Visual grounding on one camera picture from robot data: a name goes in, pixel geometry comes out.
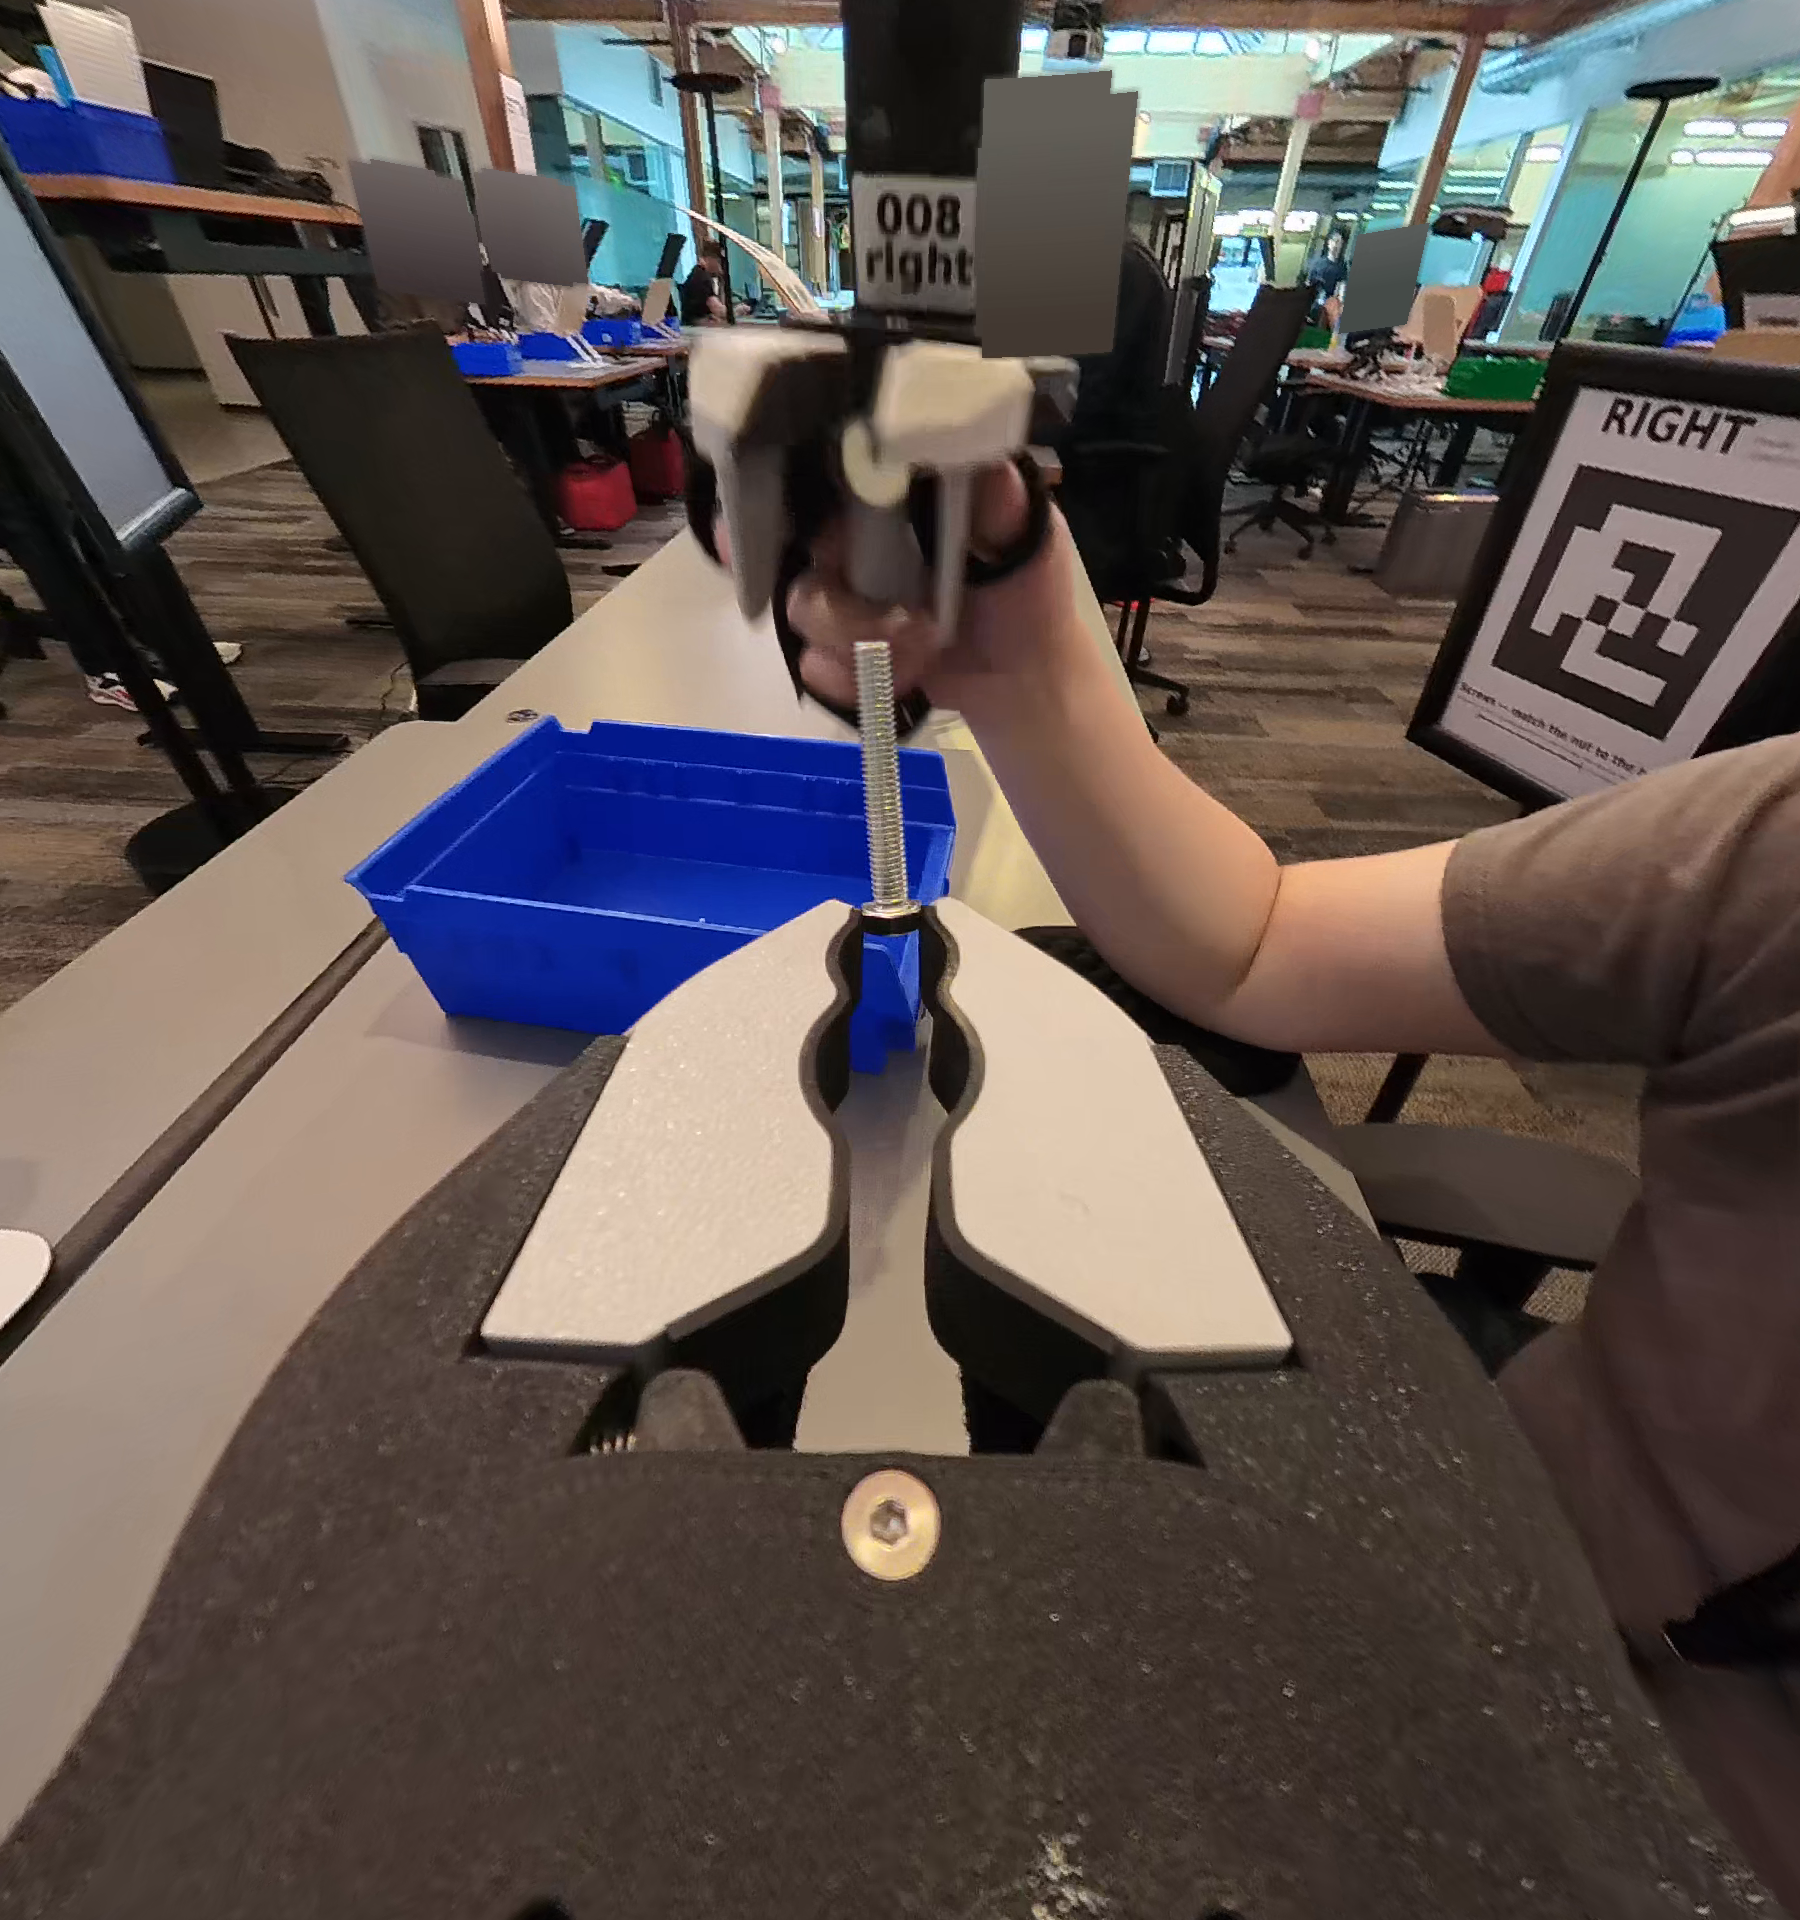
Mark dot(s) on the framed marker sign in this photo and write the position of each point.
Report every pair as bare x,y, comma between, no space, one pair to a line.
1634,599

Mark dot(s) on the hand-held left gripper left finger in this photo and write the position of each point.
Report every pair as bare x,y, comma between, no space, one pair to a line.
689,1140

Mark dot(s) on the person's office chair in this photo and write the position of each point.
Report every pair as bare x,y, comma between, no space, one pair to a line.
1485,1185

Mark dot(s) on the green plastic bin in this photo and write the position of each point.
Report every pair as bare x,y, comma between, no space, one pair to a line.
1489,375

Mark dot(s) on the person's torso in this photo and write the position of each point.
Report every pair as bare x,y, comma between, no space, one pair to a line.
1666,1202

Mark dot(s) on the display screen on black stand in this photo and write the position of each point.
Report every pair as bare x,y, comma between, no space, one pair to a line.
28,330

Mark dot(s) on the red container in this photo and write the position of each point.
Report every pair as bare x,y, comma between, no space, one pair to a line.
657,463
594,496

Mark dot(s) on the person's right hand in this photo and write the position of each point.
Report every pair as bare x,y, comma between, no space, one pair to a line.
990,648

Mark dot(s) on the wooden top desk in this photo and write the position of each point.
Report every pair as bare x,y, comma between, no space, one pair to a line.
193,197

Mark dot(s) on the person's right forearm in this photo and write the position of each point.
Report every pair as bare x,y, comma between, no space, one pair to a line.
1216,899

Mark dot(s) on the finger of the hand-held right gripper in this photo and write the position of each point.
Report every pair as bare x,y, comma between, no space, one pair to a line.
950,405
726,391

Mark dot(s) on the long thin steel bolt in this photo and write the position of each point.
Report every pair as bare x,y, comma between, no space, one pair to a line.
886,780

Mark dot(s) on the grey metal bin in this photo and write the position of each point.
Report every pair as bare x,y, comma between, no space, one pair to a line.
1441,550

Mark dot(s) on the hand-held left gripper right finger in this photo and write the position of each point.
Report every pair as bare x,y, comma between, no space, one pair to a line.
1109,1169

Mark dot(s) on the ceiling projector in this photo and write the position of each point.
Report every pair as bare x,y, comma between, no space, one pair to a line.
1075,41

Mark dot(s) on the wooden support post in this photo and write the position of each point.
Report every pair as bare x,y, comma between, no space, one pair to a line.
491,83

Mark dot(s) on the blue plastic bin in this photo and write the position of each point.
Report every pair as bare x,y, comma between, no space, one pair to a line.
616,870
75,141

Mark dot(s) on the black floor lamp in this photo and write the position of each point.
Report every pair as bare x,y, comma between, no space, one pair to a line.
704,83
1672,85

